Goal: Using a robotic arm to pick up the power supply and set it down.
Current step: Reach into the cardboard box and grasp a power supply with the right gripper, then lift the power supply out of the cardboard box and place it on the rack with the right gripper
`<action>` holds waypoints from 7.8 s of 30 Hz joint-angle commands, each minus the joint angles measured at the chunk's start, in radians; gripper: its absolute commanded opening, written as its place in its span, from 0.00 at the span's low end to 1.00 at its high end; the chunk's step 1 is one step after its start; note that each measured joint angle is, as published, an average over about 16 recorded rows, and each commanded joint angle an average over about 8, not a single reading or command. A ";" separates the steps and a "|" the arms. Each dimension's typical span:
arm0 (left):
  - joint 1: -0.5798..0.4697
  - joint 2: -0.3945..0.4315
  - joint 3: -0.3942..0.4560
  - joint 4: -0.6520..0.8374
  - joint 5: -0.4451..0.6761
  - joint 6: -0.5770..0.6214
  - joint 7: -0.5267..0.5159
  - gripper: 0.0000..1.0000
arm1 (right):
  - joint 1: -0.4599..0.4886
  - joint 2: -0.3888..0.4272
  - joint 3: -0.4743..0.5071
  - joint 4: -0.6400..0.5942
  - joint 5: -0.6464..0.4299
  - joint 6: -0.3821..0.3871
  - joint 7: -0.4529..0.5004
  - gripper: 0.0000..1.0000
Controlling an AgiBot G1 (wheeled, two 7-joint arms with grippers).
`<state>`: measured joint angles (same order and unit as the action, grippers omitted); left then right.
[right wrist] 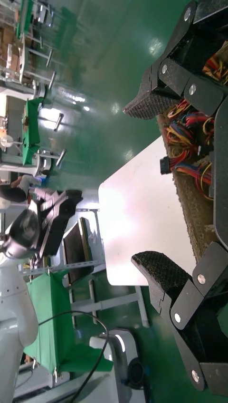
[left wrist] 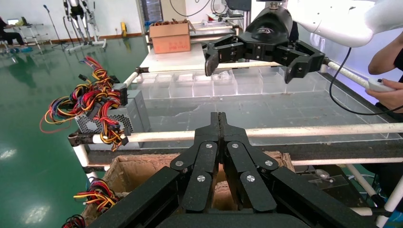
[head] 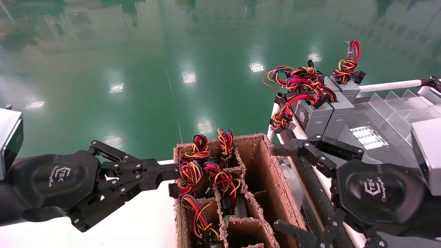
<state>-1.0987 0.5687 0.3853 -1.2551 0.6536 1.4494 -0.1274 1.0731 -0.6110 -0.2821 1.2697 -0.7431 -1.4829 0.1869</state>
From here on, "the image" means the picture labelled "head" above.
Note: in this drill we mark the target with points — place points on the brown cardboard box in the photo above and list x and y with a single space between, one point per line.
275 179

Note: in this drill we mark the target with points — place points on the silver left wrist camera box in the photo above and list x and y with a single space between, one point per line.
8 137

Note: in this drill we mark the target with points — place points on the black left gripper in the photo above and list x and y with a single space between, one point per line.
51 179

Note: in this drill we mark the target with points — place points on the white frame leg tube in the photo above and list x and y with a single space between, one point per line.
271 137

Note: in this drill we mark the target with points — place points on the clear plastic film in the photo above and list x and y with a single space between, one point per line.
288 182

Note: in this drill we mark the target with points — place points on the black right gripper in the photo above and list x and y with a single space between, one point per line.
379 196

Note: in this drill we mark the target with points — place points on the short white rail tube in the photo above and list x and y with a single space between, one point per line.
389 86

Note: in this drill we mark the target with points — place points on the cardboard divider insert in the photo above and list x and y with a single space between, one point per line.
246 229

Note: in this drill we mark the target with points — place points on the black rail corner clamp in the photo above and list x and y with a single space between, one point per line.
430 82
279 99

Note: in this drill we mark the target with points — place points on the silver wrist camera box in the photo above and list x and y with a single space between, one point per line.
8 137
429 155

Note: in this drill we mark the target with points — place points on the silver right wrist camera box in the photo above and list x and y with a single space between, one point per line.
429 155

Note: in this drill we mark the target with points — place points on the clear acrylic divider tray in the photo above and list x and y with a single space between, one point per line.
396 110

